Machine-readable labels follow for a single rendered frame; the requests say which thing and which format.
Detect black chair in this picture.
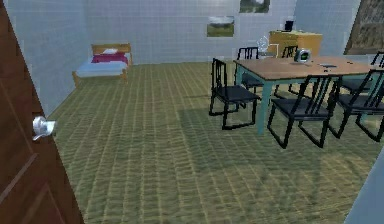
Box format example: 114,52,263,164
273,45,313,99
339,50,384,94
328,69,384,143
208,57,262,131
236,46,265,94
267,74,342,150

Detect wooden table with teal legs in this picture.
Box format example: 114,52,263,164
232,55,384,136

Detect large brown framed picture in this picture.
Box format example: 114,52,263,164
343,0,384,56

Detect silver alarm clock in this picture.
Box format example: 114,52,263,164
293,48,312,64

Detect magenta blanket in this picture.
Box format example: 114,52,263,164
91,51,129,66

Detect silver door handle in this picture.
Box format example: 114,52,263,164
32,115,57,142

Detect dark green framed picture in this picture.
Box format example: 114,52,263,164
239,0,271,14

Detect yellow wooden cabinet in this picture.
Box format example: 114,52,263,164
268,30,324,58

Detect brown wooden room door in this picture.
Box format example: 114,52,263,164
0,4,86,224

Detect wooden bed with blue mattress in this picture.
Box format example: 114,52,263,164
71,42,134,90

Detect green landscape framed picture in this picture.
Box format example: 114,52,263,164
206,15,235,38

